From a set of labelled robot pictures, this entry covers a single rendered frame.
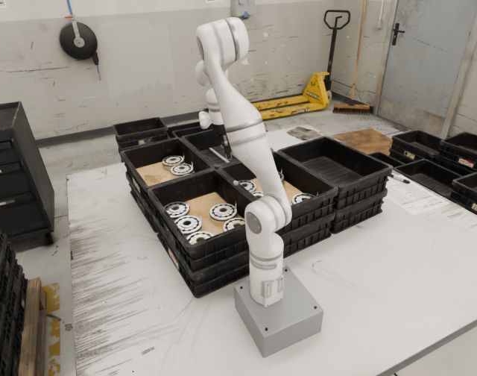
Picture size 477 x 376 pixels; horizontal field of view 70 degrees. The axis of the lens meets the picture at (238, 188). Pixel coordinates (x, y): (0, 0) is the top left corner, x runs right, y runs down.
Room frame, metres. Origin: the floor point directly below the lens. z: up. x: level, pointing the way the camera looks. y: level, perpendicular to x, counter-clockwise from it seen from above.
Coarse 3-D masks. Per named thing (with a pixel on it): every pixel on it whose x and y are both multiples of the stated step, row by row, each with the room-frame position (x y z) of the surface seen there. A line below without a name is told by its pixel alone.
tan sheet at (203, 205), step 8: (192, 200) 1.16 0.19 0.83; (200, 200) 1.16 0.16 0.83; (208, 200) 1.16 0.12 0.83; (216, 200) 1.16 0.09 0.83; (192, 208) 1.10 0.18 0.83; (200, 208) 1.10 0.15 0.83; (208, 208) 1.10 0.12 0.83; (208, 216) 1.05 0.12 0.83; (240, 216) 1.04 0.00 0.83; (208, 224) 1.00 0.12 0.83; (216, 232) 0.95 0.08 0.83
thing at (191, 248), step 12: (180, 180) 1.16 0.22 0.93; (228, 180) 1.14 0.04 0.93; (240, 192) 1.05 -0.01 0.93; (156, 204) 1.00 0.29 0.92; (168, 216) 0.92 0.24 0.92; (240, 228) 0.84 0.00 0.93; (180, 240) 0.81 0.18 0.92; (204, 240) 0.79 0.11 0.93; (216, 240) 0.80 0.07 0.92; (192, 252) 0.76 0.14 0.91
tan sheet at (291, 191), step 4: (252, 180) 1.31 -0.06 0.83; (256, 180) 1.31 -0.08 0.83; (256, 184) 1.27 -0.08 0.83; (284, 184) 1.26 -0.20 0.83; (288, 184) 1.26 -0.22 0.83; (256, 188) 1.24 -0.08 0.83; (260, 188) 1.24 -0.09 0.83; (284, 188) 1.23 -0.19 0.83; (288, 188) 1.23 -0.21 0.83; (292, 188) 1.23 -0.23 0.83; (288, 192) 1.19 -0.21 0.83; (292, 192) 1.19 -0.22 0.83; (296, 192) 1.19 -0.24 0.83; (300, 192) 1.19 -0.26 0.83; (288, 196) 1.16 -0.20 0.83; (292, 196) 1.16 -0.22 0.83; (288, 200) 1.14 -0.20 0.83
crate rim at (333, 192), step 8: (272, 152) 1.37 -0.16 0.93; (288, 160) 1.29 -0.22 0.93; (224, 168) 1.25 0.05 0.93; (304, 168) 1.21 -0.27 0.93; (312, 176) 1.16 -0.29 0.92; (240, 184) 1.10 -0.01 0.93; (328, 184) 1.08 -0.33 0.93; (248, 192) 1.04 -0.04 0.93; (328, 192) 1.02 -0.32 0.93; (336, 192) 1.04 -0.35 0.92; (304, 200) 0.98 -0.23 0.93; (312, 200) 0.98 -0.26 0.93; (320, 200) 1.00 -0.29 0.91; (296, 208) 0.95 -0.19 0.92; (304, 208) 0.97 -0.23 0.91
